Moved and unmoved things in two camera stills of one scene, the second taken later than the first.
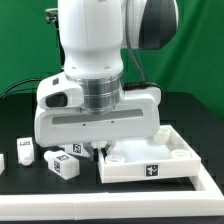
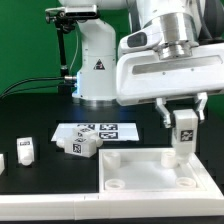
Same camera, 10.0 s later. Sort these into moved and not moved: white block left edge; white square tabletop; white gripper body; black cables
Moved: white square tabletop; white gripper body
Not moved: white block left edge; black cables
